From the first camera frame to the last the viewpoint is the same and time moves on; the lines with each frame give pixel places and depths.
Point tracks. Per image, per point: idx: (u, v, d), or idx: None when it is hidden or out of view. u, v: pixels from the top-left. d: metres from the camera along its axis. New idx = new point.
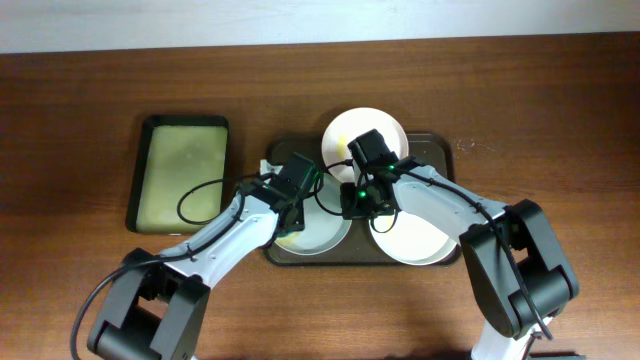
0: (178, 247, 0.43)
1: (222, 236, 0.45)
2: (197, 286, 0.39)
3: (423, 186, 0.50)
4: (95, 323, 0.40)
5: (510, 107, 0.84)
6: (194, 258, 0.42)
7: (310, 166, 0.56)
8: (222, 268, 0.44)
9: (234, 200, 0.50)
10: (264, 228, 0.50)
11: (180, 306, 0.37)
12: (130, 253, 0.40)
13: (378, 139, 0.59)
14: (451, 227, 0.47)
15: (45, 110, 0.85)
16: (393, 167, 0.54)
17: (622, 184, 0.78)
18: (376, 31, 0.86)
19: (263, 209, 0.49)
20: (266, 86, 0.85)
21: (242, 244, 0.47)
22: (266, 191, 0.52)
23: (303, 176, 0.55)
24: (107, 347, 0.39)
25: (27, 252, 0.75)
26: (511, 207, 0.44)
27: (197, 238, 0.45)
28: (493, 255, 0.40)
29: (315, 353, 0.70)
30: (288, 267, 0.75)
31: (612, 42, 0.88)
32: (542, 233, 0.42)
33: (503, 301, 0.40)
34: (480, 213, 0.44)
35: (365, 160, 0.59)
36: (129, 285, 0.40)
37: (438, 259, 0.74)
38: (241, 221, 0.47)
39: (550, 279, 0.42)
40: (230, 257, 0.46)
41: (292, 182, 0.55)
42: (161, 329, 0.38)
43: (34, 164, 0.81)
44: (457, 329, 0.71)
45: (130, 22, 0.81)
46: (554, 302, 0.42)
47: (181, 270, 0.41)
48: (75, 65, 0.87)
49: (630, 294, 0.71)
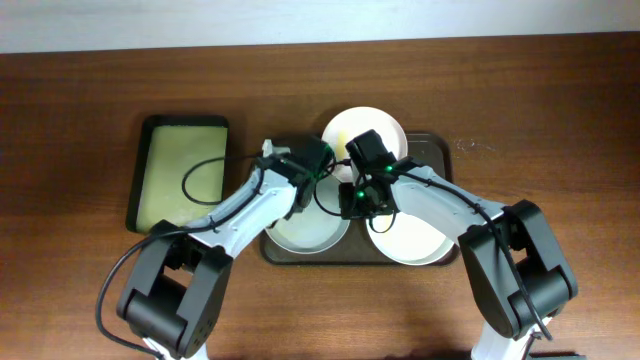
0: (201, 218, 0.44)
1: (243, 209, 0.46)
2: (222, 256, 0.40)
3: (422, 186, 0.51)
4: (123, 291, 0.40)
5: (509, 107, 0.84)
6: (216, 229, 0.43)
7: (325, 148, 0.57)
8: (242, 242, 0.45)
9: (253, 175, 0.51)
10: (282, 200, 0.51)
11: (205, 273, 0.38)
12: (157, 222, 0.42)
13: (375, 139, 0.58)
14: (451, 228, 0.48)
15: (42, 109, 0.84)
16: (392, 168, 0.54)
17: (620, 185, 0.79)
18: (376, 31, 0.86)
19: (281, 183, 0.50)
20: (266, 86, 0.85)
21: (261, 217, 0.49)
22: (284, 165, 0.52)
23: (320, 155, 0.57)
24: (134, 314, 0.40)
25: (24, 253, 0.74)
26: (510, 207, 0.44)
27: (220, 209, 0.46)
28: (492, 256, 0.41)
29: (315, 353, 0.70)
30: (285, 266, 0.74)
31: (610, 44, 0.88)
32: (541, 233, 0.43)
33: (502, 300, 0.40)
34: (478, 214, 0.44)
35: (364, 161, 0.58)
36: (156, 254, 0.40)
37: (435, 260, 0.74)
38: (260, 194, 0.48)
39: (549, 279, 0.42)
40: (249, 230, 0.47)
41: (308, 160, 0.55)
42: (188, 294, 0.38)
43: (31, 163, 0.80)
44: (457, 329, 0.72)
45: (129, 20, 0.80)
46: (553, 303, 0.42)
47: (205, 241, 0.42)
48: (72, 63, 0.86)
49: (627, 293, 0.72)
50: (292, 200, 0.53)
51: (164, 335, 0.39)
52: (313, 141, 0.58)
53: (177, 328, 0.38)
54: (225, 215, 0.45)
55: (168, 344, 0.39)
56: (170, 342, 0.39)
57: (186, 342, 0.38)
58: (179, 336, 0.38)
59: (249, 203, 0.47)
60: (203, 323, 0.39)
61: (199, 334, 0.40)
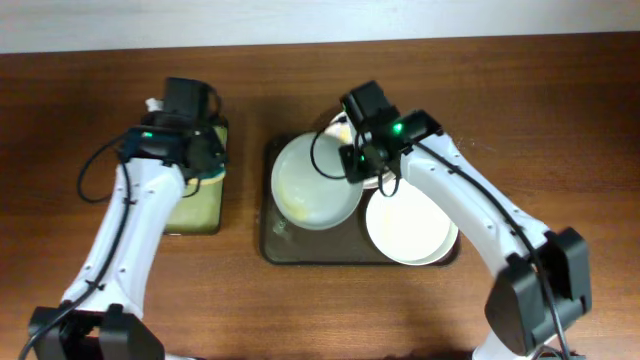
0: (79, 284, 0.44)
1: (127, 231, 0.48)
2: (119, 317, 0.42)
3: (444, 172, 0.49)
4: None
5: (510, 106, 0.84)
6: (100, 285, 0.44)
7: (195, 86, 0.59)
8: (139, 265, 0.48)
9: (119, 179, 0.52)
10: (170, 183, 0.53)
11: (112, 340, 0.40)
12: (31, 321, 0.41)
13: (373, 90, 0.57)
14: (480, 238, 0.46)
15: (45, 110, 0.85)
16: (401, 127, 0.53)
17: (622, 184, 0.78)
18: (375, 30, 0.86)
19: (154, 173, 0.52)
20: (266, 86, 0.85)
21: (151, 222, 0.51)
22: (151, 140, 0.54)
23: (191, 103, 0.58)
24: None
25: (26, 252, 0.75)
26: (556, 239, 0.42)
27: (101, 248, 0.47)
28: (531, 291, 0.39)
29: (314, 352, 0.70)
30: (284, 265, 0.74)
31: (612, 42, 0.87)
32: (581, 268, 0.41)
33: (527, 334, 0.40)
34: (516, 237, 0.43)
35: (362, 115, 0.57)
36: (51, 345, 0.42)
37: (434, 260, 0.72)
38: (133, 207, 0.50)
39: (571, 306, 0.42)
40: (147, 241, 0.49)
41: (180, 111, 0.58)
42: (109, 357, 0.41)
43: (34, 164, 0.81)
44: (457, 329, 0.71)
45: (130, 21, 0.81)
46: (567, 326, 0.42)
47: (93, 307, 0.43)
48: (74, 65, 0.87)
49: (630, 293, 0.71)
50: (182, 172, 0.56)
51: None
52: (170, 81, 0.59)
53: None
54: (108, 257, 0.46)
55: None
56: None
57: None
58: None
59: (130, 221, 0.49)
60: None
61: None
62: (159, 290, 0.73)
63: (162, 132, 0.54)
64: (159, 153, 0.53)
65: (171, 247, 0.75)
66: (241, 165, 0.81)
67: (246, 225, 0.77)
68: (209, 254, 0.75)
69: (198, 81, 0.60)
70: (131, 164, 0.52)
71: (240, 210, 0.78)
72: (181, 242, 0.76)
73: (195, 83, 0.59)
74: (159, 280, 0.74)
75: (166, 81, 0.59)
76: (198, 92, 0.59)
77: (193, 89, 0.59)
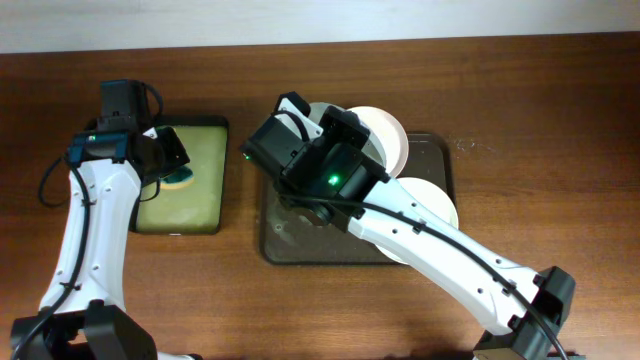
0: (55, 288, 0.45)
1: (90, 230, 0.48)
2: (101, 310, 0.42)
3: (411, 231, 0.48)
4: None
5: (509, 107, 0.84)
6: (76, 286, 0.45)
7: (126, 85, 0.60)
8: (112, 259, 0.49)
9: (74, 184, 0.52)
10: (125, 181, 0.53)
11: (98, 334, 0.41)
12: (11, 329, 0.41)
13: (281, 131, 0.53)
14: (470, 301, 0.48)
15: (44, 110, 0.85)
16: (335, 183, 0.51)
17: (621, 184, 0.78)
18: (375, 31, 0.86)
19: (108, 172, 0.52)
20: (266, 86, 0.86)
21: (114, 218, 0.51)
22: (96, 142, 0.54)
23: (126, 101, 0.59)
24: None
25: (26, 252, 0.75)
26: (547, 286, 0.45)
27: (69, 251, 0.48)
28: (540, 351, 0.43)
29: (314, 352, 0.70)
30: (284, 266, 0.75)
31: (611, 43, 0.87)
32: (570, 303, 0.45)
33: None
34: (512, 296, 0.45)
35: (280, 164, 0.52)
36: (38, 352, 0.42)
37: None
38: (94, 206, 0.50)
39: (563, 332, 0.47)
40: (115, 237, 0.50)
41: (121, 112, 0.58)
42: (100, 351, 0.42)
43: (34, 164, 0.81)
44: (457, 329, 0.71)
45: (130, 22, 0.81)
46: None
47: (72, 306, 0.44)
48: (73, 65, 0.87)
49: (629, 293, 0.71)
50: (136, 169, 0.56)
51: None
52: (103, 85, 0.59)
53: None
54: (77, 257, 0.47)
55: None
56: None
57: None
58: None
59: (92, 221, 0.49)
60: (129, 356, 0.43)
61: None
62: (159, 290, 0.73)
63: (106, 133, 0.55)
64: (109, 153, 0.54)
65: (171, 247, 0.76)
66: (241, 165, 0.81)
67: (246, 225, 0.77)
68: (209, 254, 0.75)
69: (133, 82, 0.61)
70: (82, 169, 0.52)
71: (239, 210, 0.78)
72: (181, 242, 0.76)
73: (129, 83, 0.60)
74: (159, 279, 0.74)
75: (100, 86, 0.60)
76: (133, 91, 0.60)
77: (127, 89, 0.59)
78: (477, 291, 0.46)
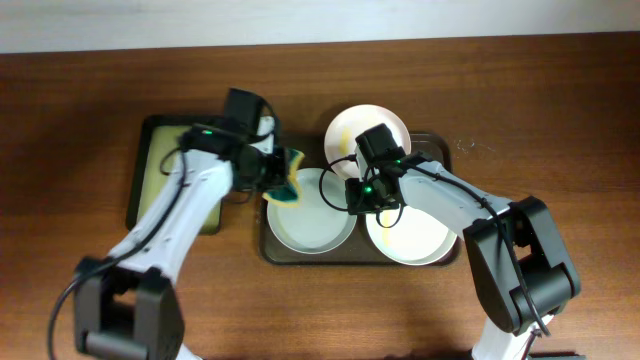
0: (127, 242, 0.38)
1: (178, 205, 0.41)
2: (160, 277, 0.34)
3: (429, 180, 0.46)
4: (75, 336, 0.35)
5: (510, 107, 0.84)
6: (145, 249, 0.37)
7: (255, 98, 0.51)
8: (183, 247, 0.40)
9: (177, 165, 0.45)
10: (217, 181, 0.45)
11: (145, 300, 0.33)
12: (81, 260, 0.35)
13: (385, 133, 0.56)
14: (456, 223, 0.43)
15: (44, 110, 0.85)
16: (400, 161, 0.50)
17: (621, 184, 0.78)
18: (376, 31, 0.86)
19: (211, 163, 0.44)
20: (266, 85, 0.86)
21: (200, 209, 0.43)
22: (209, 139, 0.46)
23: (251, 112, 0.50)
24: (94, 350, 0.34)
25: (26, 253, 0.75)
26: (515, 204, 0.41)
27: (153, 215, 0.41)
28: (495, 250, 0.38)
29: (315, 352, 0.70)
30: (284, 266, 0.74)
31: (612, 43, 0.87)
32: (547, 231, 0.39)
33: (503, 296, 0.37)
34: (484, 208, 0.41)
35: (372, 154, 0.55)
36: (90, 293, 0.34)
37: (434, 260, 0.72)
38: (188, 187, 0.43)
39: (550, 276, 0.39)
40: (192, 226, 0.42)
41: (239, 121, 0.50)
42: (138, 323, 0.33)
43: (34, 165, 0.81)
44: (457, 329, 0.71)
45: (129, 22, 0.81)
46: (555, 299, 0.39)
47: (137, 265, 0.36)
48: (73, 65, 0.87)
49: (629, 293, 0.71)
50: (232, 173, 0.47)
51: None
52: (233, 89, 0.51)
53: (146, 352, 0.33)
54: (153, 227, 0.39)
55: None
56: None
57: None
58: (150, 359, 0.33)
59: (182, 200, 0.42)
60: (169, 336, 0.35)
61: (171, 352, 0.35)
62: None
63: (220, 134, 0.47)
64: (215, 150, 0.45)
65: None
66: None
67: (246, 225, 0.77)
68: (209, 254, 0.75)
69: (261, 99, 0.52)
70: (190, 154, 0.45)
71: (240, 211, 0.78)
72: None
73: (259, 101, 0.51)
74: None
75: (230, 90, 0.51)
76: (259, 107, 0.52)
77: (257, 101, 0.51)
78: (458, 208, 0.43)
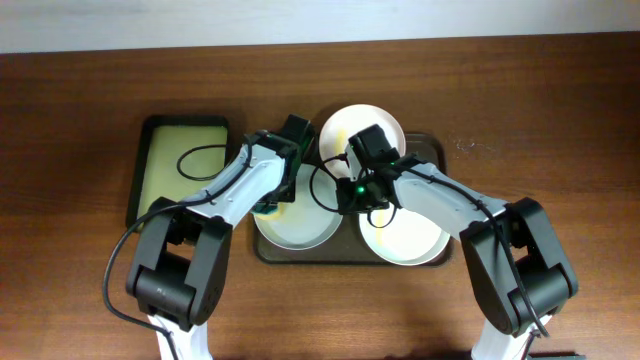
0: (197, 193, 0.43)
1: (239, 178, 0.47)
2: (222, 224, 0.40)
3: (424, 183, 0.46)
4: (131, 269, 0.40)
5: (510, 107, 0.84)
6: (213, 202, 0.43)
7: (307, 123, 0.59)
8: (238, 214, 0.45)
9: (241, 151, 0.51)
10: (271, 175, 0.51)
11: (206, 241, 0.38)
12: (155, 200, 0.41)
13: (379, 134, 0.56)
14: (452, 226, 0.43)
15: (45, 110, 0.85)
16: (394, 164, 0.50)
17: (622, 184, 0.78)
18: (377, 30, 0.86)
19: (270, 157, 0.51)
20: (266, 85, 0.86)
21: (254, 190, 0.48)
22: (270, 141, 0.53)
23: (302, 132, 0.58)
24: (145, 288, 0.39)
25: (27, 253, 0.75)
26: (511, 205, 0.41)
27: (217, 181, 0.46)
28: (493, 251, 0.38)
29: (314, 352, 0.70)
30: (277, 265, 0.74)
31: (612, 43, 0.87)
32: (543, 232, 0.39)
33: (502, 297, 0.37)
34: (480, 211, 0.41)
35: (365, 156, 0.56)
36: (158, 229, 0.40)
37: (425, 261, 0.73)
38: (251, 169, 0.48)
39: (548, 277, 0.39)
40: (245, 201, 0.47)
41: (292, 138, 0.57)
42: (192, 262, 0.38)
43: (34, 164, 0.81)
44: (456, 328, 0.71)
45: (130, 22, 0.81)
46: (553, 300, 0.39)
47: (203, 211, 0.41)
48: (73, 65, 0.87)
49: (629, 293, 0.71)
50: (281, 172, 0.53)
51: (174, 304, 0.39)
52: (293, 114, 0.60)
53: (186, 298, 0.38)
54: (220, 188, 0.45)
55: (181, 315, 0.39)
56: (180, 311, 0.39)
57: (197, 309, 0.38)
58: (190, 304, 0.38)
59: (244, 175, 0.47)
60: (210, 291, 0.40)
61: (208, 303, 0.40)
62: None
63: (277, 140, 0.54)
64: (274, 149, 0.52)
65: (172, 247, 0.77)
66: None
67: (246, 226, 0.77)
68: None
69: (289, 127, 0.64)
70: (256, 148, 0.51)
71: None
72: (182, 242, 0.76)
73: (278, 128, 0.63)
74: None
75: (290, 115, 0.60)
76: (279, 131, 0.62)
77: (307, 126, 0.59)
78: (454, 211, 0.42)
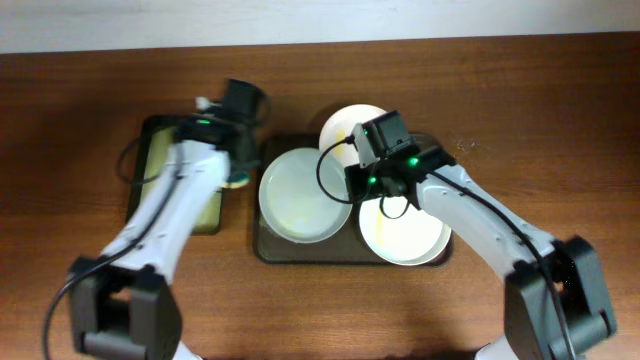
0: (119, 241, 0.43)
1: (169, 202, 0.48)
2: (155, 277, 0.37)
3: (457, 195, 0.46)
4: (71, 336, 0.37)
5: (510, 107, 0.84)
6: (141, 244, 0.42)
7: (250, 93, 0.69)
8: (177, 234, 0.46)
9: (172, 158, 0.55)
10: (217, 166, 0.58)
11: (140, 299, 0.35)
12: (73, 265, 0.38)
13: (398, 124, 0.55)
14: (488, 252, 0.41)
15: (44, 111, 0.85)
16: (417, 160, 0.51)
17: (622, 184, 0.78)
18: (376, 30, 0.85)
19: (210, 155, 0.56)
20: (266, 86, 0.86)
21: (195, 197, 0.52)
22: (204, 127, 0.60)
23: (246, 103, 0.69)
24: (92, 348, 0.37)
25: (26, 253, 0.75)
26: (562, 245, 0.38)
27: (144, 214, 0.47)
28: (542, 299, 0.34)
29: (314, 353, 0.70)
30: (277, 264, 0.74)
31: (613, 43, 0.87)
32: (592, 277, 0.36)
33: (543, 346, 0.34)
34: (525, 247, 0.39)
35: (383, 145, 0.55)
36: (85, 294, 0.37)
37: (424, 261, 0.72)
38: (180, 181, 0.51)
39: (590, 322, 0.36)
40: (187, 217, 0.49)
41: (235, 109, 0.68)
42: (132, 320, 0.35)
43: (34, 164, 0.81)
44: (457, 329, 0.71)
45: (130, 22, 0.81)
46: (589, 344, 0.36)
47: (132, 263, 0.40)
48: (73, 65, 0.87)
49: (629, 293, 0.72)
50: (227, 161, 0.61)
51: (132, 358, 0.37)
52: (235, 83, 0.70)
53: (138, 352, 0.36)
54: (149, 222, 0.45)
55: None
56: None
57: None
58: (144, 357, 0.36)
59: (174, 195, 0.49)
60: (164, 337, 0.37)
61: (165, 348, 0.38)
62: None
63: (218, 125, 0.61)
64: (211, 140, 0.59)
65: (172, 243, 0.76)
66: None
67: (246, 226, 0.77)
68: (209, 255, 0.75)
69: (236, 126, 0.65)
70: (185, 142, 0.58)
71: (239, 210, 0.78)
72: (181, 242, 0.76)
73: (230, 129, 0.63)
74: None
75: (229, 84, 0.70)
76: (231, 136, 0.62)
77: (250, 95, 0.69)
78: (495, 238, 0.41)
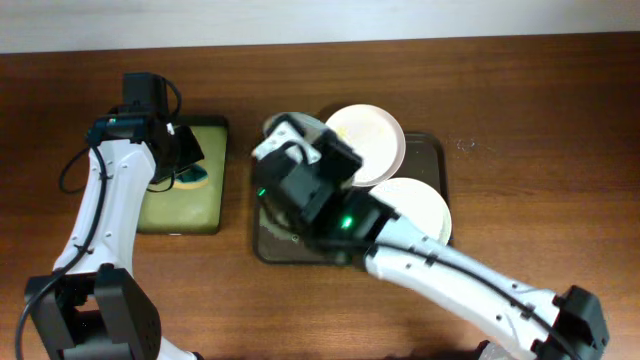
0: (69, 250, 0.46)
1: (106, 202, 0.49)
2: (114, 273, 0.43)
3: (423, 265, 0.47)
4: (50, 351, 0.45)
5: (510, 107, 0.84)
6: (90, 250, 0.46)
7: (147, 80, 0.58)
8: (124, 227, 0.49)
9: (93, 160, 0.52)
10: (146, 158, 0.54)
11: (106, 307, 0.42)
12: (26, 285, 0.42)
13: (304, 174, 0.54)
14: (489, 328, 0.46)
15: (43, 110, 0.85)
16: (350, 224, 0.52)
17: (621, 184, 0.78)
18: (377, 30, 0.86)
19: (126, 150, 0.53)
20: (266, 85, 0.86)
21: (131, 190, 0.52)
22: (117, 125, 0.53)
23: (147, 92, 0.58)
24: (76, 354, 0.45)
25: (26, 253, 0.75)
26: (564, 306, 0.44)
27: (84, 219, 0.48)
28: None
29: (314, 352, 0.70)
30: (277, 265, 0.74)
31: (612, 43, 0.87)
32: (595, 323, 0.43)
33: None
34: (532, 319, 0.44)
35: (300, 204, 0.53)
36: (50, 308, 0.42)
37: None
38: (111, 179, 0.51)
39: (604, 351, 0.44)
40: (127, 210, 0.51)
41: (141, 102, 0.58)
42: (108, 324, 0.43)
43: (34, 164, 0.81)
44: (457, 328, 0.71)
45: (131, 21, 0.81)
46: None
47: (85, 268, 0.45)
48: (72, 64, 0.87)
49: (629, 293, 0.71)
50: (153, 150, 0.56)
51: (114, 355, 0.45)
52: (129, 76, 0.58)
53: (124, 345, 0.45)
54: (92, 224, 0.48)
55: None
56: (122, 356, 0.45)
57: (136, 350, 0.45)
58: (128, 348, 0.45)
59: (108, 195, 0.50)
60: (143, 333, 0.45)
61: (147, 339, 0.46)
62: (159, 290, 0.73)
63: (127, 117, 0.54)
64: (128, 135, 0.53)
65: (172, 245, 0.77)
66: (241, 165, 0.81)
67: (246, 226, 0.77)
68: (209, 254, 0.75)
69: (148, 114, 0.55)
70: (102, 147, 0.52)
71: (240, 210, 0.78)
72: (181, 242, 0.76)
73: (144, 119, 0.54)
74: (158, 280, 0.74)
75: (124, 77, 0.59)
76: (149, 128, 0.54)
77: (150, 84, 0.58)
78: (495, 318, 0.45)
